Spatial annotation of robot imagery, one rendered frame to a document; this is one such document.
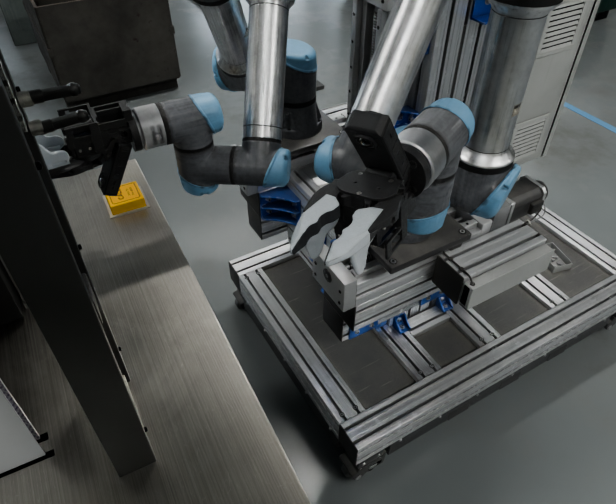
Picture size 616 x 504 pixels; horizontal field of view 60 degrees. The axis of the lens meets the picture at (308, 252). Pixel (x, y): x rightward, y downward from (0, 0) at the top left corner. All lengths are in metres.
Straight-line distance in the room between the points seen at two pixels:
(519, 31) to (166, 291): 0.71
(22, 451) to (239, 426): 0.28
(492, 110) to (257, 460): 0.67
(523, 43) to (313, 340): 1.12
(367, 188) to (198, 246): 1.86
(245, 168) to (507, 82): 0.48
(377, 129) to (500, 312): 1.44
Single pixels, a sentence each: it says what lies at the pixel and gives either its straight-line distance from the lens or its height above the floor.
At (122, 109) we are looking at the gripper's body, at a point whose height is 1.16.
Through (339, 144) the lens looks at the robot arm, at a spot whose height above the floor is 1.16.
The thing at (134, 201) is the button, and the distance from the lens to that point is 1.17.
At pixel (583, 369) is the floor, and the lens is 2.18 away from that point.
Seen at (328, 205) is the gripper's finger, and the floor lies 1.24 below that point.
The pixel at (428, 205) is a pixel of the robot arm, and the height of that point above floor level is 1.12.
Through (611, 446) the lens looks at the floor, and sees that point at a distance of 2.04.
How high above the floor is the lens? 1.60
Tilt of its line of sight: 43 degrees down
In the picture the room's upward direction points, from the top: straight up
